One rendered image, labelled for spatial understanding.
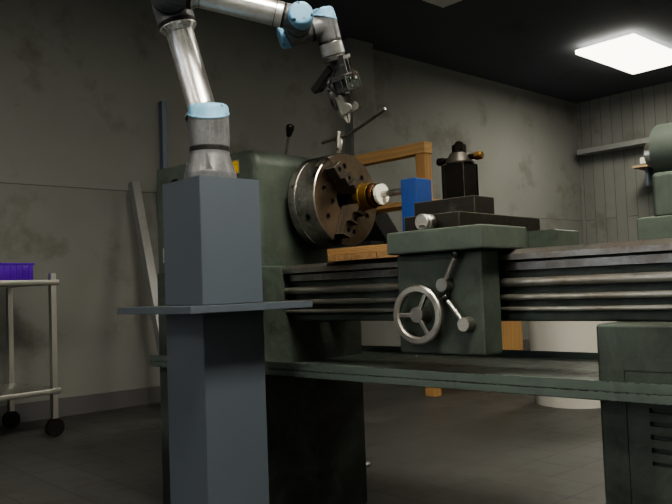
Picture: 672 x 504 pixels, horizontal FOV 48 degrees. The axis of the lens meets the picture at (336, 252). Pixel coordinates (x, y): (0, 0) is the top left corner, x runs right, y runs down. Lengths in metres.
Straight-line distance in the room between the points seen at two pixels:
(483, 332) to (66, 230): 3.96
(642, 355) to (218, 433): 1.08
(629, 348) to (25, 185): 4.33
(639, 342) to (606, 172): 8.45
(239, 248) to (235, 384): 0.37
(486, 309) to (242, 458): 0.78
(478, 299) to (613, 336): 0.34
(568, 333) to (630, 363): 3.05
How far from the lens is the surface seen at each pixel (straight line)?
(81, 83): 5.68
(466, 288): 1.91
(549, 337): 4.84
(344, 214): 2.47
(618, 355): 1.76
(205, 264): 2.04
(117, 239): 5.59
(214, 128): 2.16
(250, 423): 2.14
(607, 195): 10.11
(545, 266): 1.92
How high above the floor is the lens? 0.78
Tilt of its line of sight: 3 degrees up
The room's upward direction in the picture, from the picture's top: 2 degrees counter-clockwise
